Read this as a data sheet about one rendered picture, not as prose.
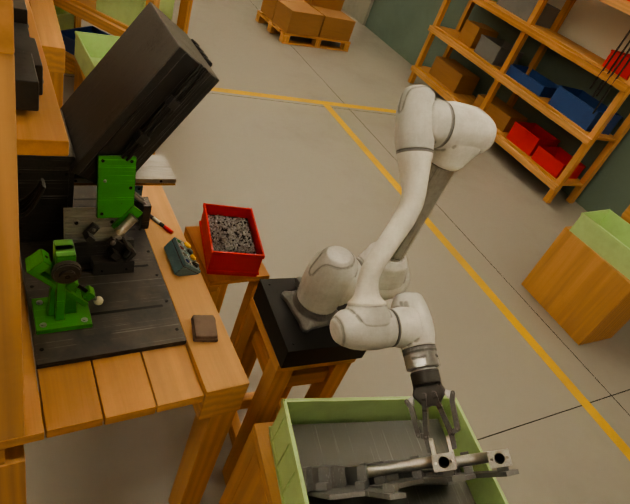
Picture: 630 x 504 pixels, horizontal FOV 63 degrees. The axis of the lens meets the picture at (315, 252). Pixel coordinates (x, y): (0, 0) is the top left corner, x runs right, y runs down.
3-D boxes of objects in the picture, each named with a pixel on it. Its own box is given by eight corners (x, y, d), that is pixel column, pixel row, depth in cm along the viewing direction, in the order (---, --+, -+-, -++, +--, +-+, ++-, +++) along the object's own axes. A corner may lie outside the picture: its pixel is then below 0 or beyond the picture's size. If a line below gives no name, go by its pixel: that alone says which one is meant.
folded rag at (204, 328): (190, 318, 170) (192, 312, 169) (214, 319, 174) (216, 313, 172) (192, 342, 163) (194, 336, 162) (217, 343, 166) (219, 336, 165)
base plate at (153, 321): (114, 154, 231) (114, 150, 230) (185, 344, 164) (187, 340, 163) (5, 150, 209) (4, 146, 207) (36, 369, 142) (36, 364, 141)
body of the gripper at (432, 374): (405, 372, 134) (413, 408, 130) (438, 365, 132) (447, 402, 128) (410, 374, 141) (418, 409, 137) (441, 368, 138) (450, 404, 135)
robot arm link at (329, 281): (289, 281, 184) (309, 236, 171) (334, 280, 193) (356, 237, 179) (304, 317, 174) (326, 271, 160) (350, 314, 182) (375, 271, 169)
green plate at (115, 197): (127, 208, 179) (130, 148, 171) (133, 218, 174) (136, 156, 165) (91, 208, 173) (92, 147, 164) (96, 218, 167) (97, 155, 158)
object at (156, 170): (163, 161, 199) (164, 155, 197) (175, 186, 189) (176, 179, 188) (50, 158, 178) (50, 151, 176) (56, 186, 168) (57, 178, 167)
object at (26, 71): (32, 80, 124) (32, 52, 120) (39, 112, 115) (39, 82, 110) (-3, 77, 120) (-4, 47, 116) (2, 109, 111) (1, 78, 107)
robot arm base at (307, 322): (315, 279, 199) (320, 269, 195) (344, 323, 186) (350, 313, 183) (274, 286, 188) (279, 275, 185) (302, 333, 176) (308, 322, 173)
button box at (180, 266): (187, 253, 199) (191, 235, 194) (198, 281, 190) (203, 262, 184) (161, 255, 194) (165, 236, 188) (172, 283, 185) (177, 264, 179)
